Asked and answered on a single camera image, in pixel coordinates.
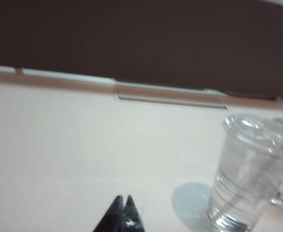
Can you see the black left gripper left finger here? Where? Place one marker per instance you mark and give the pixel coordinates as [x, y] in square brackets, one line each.
[112, 217]

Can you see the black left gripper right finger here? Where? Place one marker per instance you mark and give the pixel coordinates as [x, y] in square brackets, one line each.
[131, 215]

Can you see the large clear plastic cup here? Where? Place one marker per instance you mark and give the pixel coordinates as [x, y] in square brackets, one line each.
[243, 174]

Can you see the brown desk divider panel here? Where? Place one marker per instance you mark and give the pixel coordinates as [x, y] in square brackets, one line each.
[131, 36]

